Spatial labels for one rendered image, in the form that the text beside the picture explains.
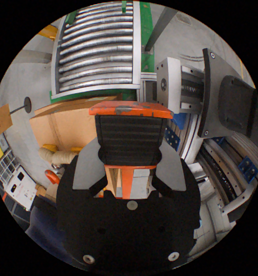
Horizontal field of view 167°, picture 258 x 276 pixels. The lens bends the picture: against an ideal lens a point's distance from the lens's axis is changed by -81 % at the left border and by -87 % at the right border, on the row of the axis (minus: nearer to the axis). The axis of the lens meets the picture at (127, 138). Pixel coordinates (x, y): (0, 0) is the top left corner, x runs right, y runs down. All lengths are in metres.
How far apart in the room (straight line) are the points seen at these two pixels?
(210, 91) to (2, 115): 2.13
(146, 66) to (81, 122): 1.10
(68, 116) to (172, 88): 0.30
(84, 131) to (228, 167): 0.51
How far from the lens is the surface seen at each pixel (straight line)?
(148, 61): 1.28
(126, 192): 0.24
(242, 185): 0.38
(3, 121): 1.99
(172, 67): 0.22
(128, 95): 1.18
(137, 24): 0.80
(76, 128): 0.31
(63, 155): 0.30
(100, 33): 0.84
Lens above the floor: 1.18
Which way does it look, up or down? 59 degrees down
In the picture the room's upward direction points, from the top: 178 degrees counter-clockwise
